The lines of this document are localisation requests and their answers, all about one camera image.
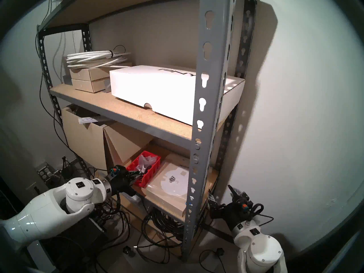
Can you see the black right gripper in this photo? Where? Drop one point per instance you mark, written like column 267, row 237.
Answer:
column 236, row 214

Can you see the black floor box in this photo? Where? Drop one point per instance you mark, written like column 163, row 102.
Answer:
column 76, row 241

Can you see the red plastic bin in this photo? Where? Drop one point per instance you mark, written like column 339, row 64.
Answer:
column 149, row 173

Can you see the flat beige wrapped box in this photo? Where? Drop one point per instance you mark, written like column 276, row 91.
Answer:
column 170, row 201

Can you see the small beige box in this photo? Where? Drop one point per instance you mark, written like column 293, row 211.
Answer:
column 86, row 86
column 85, row 74

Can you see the open brown cardboard box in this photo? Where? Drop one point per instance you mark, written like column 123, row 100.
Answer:
column 85, row 138

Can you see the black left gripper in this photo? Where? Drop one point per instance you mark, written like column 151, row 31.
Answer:
column 122, row 181

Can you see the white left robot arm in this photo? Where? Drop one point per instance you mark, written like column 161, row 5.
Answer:
column 42, row 212

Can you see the grey metal rack shelf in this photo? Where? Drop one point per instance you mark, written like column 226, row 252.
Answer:
column 210, row 76

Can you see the grey wall power outlet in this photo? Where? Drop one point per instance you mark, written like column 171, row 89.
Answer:
column 42, row 171

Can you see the black floor strip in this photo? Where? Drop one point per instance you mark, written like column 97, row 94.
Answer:
column 219, row 232

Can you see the white power strip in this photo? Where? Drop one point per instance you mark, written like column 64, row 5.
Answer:
column 88, row 120

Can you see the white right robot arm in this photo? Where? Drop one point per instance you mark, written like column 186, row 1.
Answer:
column 258, row 246

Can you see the black knob plug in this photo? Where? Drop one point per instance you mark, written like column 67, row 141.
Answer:
column 220, row 251
column 126, row 250

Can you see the clear plastic bag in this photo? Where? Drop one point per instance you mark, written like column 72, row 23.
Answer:
column 146, row 161

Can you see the white PNY box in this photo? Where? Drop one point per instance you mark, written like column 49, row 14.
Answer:
column 159, row 87

